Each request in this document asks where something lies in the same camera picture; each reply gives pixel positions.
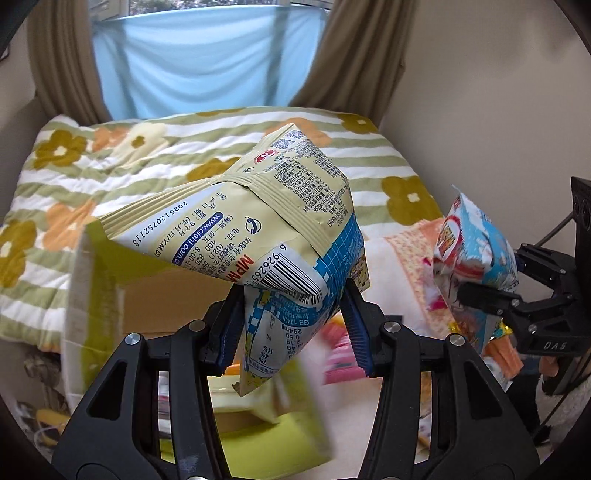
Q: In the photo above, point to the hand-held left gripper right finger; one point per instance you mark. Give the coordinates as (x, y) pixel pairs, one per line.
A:
(356, 328)

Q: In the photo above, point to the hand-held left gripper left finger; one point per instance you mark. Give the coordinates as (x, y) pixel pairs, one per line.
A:
(228, 334)

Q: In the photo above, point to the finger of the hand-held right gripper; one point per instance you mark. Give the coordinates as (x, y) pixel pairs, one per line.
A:
(494, 297)
(545, 263)

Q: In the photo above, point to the blue and red snack bag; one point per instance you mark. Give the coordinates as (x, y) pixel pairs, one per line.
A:
(480, 249)

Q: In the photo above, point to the cream and blue snack bag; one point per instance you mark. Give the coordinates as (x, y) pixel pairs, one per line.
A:
(277, 207)

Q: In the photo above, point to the green-lined cardboard box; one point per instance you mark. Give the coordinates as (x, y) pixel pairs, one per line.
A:
(101, 286)

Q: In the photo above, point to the person's right forearm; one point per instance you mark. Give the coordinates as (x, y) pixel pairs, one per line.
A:
(570, 415)

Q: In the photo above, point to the person's right hand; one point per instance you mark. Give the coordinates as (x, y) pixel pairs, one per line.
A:
(550, 374)

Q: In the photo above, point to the pink snack packet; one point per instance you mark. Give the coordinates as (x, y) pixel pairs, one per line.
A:
(341, 355)

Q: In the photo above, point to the orange snack packet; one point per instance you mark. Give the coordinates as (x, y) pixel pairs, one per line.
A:
(505, 355)

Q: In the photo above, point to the floral striped quilt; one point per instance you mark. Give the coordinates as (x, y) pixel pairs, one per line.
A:
(92, 175)

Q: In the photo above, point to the brown curtain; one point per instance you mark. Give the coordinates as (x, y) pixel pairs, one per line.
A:
(360, 55)
(60, 55)

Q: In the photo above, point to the light blue hanging cloth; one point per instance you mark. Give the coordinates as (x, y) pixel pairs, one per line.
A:
(207, 60)

